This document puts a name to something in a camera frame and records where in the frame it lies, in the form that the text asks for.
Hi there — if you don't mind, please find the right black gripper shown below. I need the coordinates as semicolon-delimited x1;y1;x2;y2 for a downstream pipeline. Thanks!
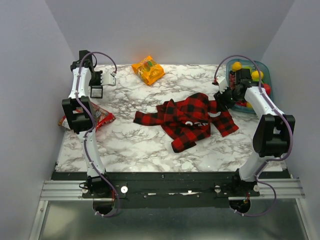
213;85;243;113

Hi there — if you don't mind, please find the black square frame brooch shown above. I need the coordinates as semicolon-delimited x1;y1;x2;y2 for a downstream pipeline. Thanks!
90;85;104;99

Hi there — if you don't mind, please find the red black plaid shirt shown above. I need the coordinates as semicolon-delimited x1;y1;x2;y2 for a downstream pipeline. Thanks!
133;92;239;153

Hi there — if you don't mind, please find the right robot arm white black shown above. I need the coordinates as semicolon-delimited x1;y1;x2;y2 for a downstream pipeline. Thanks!
213;69;296;196

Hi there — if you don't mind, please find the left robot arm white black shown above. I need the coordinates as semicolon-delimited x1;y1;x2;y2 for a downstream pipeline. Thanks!
62;50;111;198

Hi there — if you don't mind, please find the front yellow toy lemon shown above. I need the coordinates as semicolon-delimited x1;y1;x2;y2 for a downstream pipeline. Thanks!
246;102;253;109

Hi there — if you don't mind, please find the yellow toy lemon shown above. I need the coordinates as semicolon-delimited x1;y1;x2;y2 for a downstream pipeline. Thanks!
251;70;264;82
246;102;253;109

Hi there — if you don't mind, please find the orange yellow toy fruit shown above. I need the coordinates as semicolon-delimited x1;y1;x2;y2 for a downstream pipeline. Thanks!
231;61;243;73

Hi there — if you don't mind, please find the red snack bag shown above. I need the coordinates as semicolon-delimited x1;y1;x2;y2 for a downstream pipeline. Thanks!
58;103;116;130

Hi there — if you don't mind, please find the teal plastic fruit bin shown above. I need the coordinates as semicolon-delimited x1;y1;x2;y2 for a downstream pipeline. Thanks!
226;58;274;114

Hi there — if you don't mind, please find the red toy apple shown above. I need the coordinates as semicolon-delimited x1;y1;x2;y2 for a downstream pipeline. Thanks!
263;83;271;96

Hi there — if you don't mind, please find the orange snack bag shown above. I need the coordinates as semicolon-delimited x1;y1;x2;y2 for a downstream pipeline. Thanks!
131;55;165;86

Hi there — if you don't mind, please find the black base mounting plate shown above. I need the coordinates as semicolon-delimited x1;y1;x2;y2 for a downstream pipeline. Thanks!
41;170;297;212

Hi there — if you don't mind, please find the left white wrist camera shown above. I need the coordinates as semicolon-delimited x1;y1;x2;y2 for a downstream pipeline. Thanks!
101;72;117;87

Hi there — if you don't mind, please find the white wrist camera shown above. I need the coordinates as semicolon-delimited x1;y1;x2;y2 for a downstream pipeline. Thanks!
101;72;117;87
212;76;229;94

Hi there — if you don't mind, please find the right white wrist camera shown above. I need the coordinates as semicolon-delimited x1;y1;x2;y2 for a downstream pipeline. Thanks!
212;76;229;94

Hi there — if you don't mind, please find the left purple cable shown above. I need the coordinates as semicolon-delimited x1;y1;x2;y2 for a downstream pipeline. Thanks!
74;51;121;218

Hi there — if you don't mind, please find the purple cable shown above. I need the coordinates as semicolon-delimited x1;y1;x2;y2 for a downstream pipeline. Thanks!
74;51;121;218
213;55;294;217

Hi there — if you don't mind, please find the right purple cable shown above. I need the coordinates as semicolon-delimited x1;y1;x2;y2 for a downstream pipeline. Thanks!
213;55;294;217

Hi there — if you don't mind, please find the aluminium rail frame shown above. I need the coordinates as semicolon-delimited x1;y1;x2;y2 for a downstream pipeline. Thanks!
30;171;309;240

